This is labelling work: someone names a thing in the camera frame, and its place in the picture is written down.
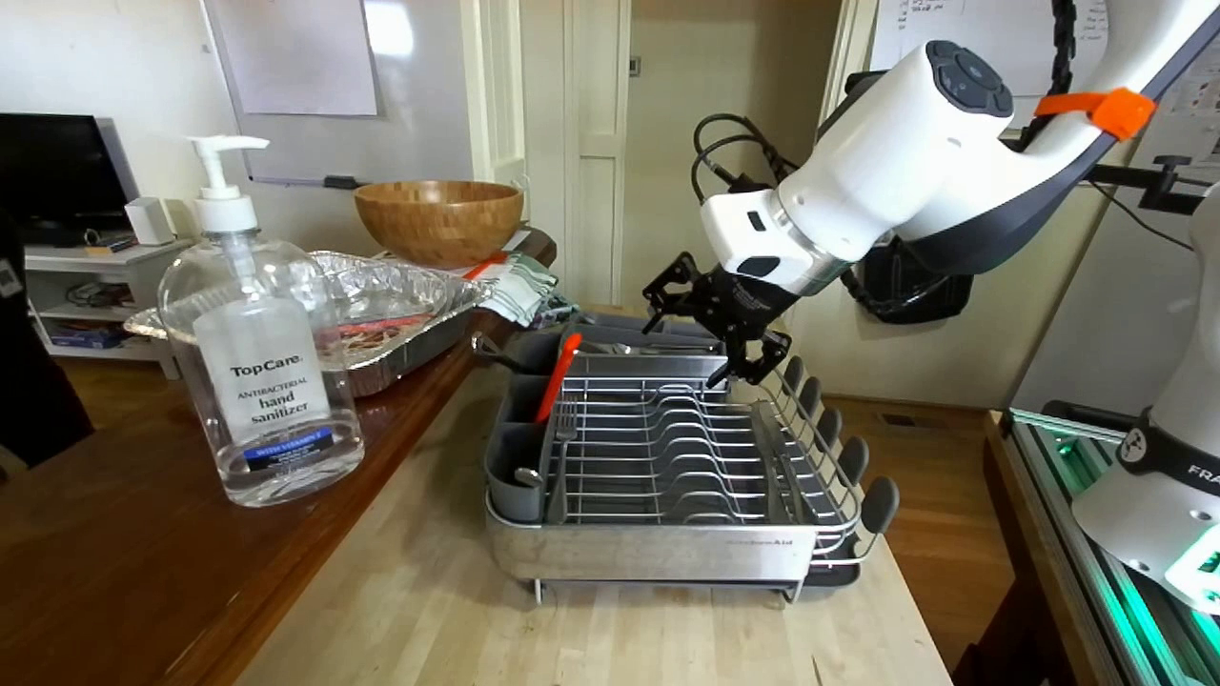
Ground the wooden bowl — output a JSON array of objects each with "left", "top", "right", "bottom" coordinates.
[{"left": 350, "top": 180, "right": 525, "bottom": 273}]

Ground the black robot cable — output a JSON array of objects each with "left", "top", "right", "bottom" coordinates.
[{"left": 686, "top": 110, "right": 802, "bottom": 206}]

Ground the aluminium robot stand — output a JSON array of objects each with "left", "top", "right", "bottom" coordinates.
[{"left": 989, "top": 399, "right": 1220, "bottom": 686}]

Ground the white door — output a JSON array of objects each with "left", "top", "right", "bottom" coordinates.
[{"left": 457, "top": 0, "right": 640, "bottom": 316}]

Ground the white shelf unit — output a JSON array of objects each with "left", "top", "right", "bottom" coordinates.
[{"left": 21, "top": 235, "right": 194, "bottom": 364}]

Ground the whiteboard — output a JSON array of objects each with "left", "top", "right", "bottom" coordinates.
[{"left": 194, "top": 0, "right": 482, "bottom": 192}]

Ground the clear hand sanitizer bottle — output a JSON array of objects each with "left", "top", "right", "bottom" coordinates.
[{"left": 153, "top": 129, "right": 372, "bottom": 513}]

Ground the black chair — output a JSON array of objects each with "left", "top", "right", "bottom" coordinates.
[{"left": 0, "top": 244, "right": 96, "bottom": 474}]

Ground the gray cutlery tray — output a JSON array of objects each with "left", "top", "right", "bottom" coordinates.
[{"left": 558, "top": 307, "right": 722, "bottom": 363}]

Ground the gray wire dish rack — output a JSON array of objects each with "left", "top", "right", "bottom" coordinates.
[{"left": 476, "top": 311, "right": 903, "bottom": 610}]

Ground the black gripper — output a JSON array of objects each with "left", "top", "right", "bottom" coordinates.
[{"left": 678, "top": 264, "right": 802, "bottom": 387}]

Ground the small white device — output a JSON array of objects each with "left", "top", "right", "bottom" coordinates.
[{"left": 121, "top": 193, "right": 181, "bottom": 248}]

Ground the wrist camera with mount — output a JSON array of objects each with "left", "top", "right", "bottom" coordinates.
[{"left": 640, "top": 248, "right": 705, "bottom": 320}]

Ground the aluminium foil tray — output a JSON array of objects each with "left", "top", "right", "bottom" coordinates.
[{"left": 121, "top": 244, "right": 489, "bottom": 403}]

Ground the black television screen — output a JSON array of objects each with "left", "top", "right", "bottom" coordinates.
[{"left": 0, "top": 110, "right": 145, "bottom": 251}]

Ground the green striped white towel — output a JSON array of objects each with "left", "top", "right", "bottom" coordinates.
[{"left": 470, "top": 248, "right": 565, "bottom": 328}]

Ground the brown wooden table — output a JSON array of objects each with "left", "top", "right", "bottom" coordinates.
[{"left": 0, "top": 225, "right": 565, "bottom": 686}]

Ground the orange handled utensil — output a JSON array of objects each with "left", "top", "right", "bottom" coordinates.
[{"left": 532, "top": 333, "right": 586, "bottom": 432}]

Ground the gray utensil holder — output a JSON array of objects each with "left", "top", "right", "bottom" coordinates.
[{"left": 486, "top": 323, "right": 593, "bottom": 526}]

